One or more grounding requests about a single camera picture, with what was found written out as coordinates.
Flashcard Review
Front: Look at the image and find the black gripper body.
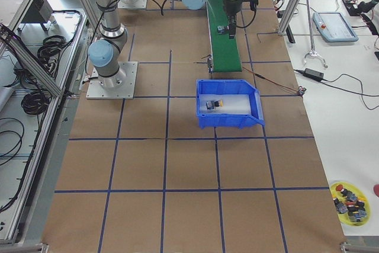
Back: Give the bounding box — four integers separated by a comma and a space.
225, 0, 242, 24

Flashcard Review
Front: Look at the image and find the red push button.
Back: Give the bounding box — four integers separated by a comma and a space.
217, 25, 229, 35

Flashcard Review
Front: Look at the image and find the yellow push button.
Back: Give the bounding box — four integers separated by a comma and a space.
205, 100, 223, 110

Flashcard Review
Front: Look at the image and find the green conveyor belt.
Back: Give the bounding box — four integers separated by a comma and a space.
207, 0, 242, 73

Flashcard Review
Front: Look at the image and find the right white foam pad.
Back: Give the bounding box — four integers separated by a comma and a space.
198, 94, 251, 114

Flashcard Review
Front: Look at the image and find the right blue bin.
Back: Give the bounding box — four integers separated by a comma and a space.
196, 79, 265, 129

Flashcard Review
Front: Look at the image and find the teach pendant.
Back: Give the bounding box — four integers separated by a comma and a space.
312, 12, 358, 43

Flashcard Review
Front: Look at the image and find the black power adapter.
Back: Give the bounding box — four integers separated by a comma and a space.
303, 68, 324, 82

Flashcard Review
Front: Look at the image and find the yellow plate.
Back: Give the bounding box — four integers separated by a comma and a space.
329, 181, 371, 226

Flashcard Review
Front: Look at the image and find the red black wire pair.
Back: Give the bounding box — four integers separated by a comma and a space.
242, 68, 306, 97

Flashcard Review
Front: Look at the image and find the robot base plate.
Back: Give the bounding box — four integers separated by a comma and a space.
86, 62, 138, 100

